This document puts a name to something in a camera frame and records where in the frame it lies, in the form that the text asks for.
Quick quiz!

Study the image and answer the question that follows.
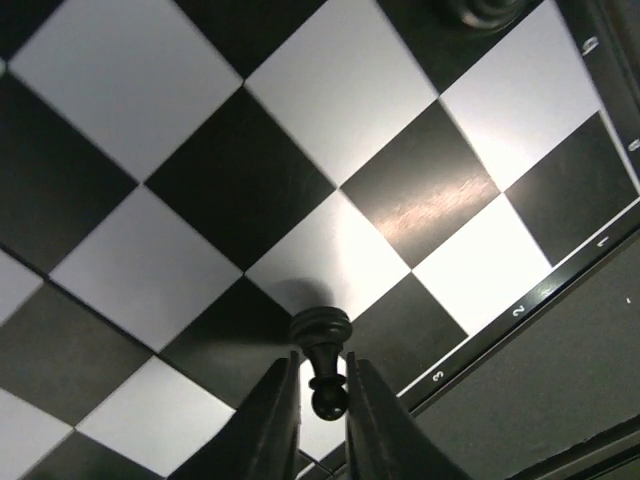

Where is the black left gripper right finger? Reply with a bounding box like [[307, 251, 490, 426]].
[[346, 352, 469, 480]]

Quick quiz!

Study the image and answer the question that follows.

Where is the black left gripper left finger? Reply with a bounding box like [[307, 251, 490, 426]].
[[172, 350, 300, 480]]

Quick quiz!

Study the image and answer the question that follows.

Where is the black piece at top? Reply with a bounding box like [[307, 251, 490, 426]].
[[432, 0, 531, 35]]

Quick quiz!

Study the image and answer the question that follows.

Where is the black pawn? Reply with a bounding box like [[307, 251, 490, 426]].
[[289, 306, 353, 421]]

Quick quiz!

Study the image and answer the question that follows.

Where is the black and silver chessboard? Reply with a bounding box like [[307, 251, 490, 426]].
[[1, 1, 639, 479]]

